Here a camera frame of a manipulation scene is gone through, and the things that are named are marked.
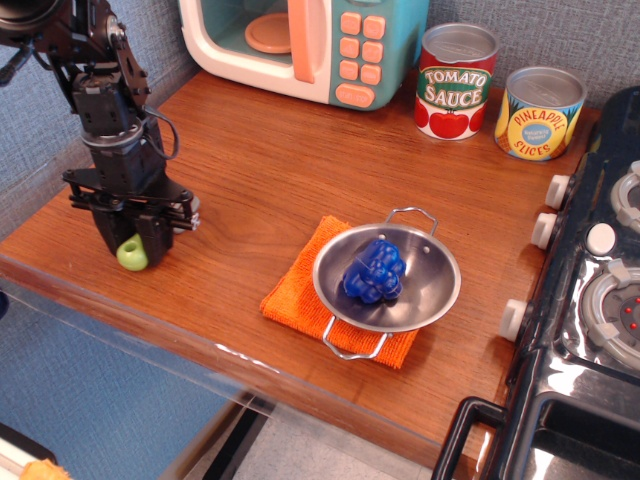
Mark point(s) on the white stove knob rear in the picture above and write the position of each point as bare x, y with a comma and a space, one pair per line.
556, 191

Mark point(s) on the white stove knob middle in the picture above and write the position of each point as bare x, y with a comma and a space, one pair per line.
543, 229

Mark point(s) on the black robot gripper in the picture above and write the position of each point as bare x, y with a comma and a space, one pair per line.
131, 166

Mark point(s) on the steel two-handled pan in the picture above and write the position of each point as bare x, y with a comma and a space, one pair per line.
431, 283

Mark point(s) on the blue toy bell pepper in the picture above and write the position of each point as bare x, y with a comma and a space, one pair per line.
376, 273

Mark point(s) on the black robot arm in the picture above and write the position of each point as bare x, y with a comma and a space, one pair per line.
86, 47

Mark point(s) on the orange microfibre cloth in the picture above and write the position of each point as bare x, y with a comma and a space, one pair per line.
294, 302

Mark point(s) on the teal toy microwave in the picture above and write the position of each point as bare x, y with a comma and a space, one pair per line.
351, 54

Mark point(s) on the tomato sauce can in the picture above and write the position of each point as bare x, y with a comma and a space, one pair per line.
454, 79

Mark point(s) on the black toy stove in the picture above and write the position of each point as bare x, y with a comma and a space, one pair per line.
573, 384

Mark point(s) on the black oven door handle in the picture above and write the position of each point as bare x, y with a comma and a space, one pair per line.
471, 411

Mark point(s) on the pineapple slices can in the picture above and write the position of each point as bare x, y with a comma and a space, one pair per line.
539, 112

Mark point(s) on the white stove knob front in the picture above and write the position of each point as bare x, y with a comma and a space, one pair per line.
512, 318

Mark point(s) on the orange object bottom left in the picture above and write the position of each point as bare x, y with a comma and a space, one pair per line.
43, 470

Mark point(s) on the green handled grey spatula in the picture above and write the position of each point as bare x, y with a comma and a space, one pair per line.
131, 255

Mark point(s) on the white stove knob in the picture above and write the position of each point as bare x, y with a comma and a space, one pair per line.
556, 191
512, 318
543, 229

